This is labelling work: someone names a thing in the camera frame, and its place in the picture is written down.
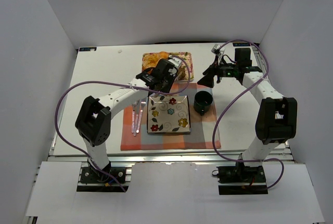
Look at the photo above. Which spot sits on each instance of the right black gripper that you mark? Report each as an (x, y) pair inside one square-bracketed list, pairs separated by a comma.
[(216, 70)]

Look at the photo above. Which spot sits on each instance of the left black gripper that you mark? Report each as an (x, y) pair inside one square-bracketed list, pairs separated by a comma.
[(169, 76)]

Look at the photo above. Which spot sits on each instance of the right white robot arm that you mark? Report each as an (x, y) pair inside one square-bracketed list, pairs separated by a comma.
[(276, 121)]

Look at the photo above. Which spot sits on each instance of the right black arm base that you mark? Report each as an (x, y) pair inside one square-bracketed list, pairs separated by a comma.
[(240, 180)]

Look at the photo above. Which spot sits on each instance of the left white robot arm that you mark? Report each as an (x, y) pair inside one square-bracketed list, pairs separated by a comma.
[(94, 119)]

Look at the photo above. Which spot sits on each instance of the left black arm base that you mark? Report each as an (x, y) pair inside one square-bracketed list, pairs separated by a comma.
[(91, 180)]

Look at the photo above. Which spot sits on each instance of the large sugared bread bun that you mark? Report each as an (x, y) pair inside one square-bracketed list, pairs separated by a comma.
[(150, 60)]

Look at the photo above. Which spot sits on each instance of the small orange bread roll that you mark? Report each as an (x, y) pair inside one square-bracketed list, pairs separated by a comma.
[(163, 55)]

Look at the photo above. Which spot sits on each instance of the cut yellow muffin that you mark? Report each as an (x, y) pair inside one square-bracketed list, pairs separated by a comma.
[(181, 74)]

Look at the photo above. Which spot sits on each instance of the floral serving tray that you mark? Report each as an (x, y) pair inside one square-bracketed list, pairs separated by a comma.
[(186, 56)]

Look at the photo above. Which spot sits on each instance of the dark green mug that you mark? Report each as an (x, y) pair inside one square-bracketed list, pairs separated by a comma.
[(202, 102)]

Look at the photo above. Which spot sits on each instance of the floral square plate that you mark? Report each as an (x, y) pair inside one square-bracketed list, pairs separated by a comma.
[(168, 114)]

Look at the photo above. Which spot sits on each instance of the orange checkered placemat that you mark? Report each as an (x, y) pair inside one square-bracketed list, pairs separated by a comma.
[(200, 136)]

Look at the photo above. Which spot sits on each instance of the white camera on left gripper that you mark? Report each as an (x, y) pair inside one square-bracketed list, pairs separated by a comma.
[(176, 61)]

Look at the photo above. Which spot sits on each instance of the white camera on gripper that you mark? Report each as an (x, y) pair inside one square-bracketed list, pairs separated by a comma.
[(176, 61), (218, 51)]

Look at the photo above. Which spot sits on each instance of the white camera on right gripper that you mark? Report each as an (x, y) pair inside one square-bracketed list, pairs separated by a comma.
[(218, 51)]

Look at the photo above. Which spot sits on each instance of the fork with pink handle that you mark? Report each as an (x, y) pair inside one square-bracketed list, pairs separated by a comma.
[(138, 116)]

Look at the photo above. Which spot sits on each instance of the spoon with pink handle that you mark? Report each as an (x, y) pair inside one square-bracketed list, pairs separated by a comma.
[(133, 116)]

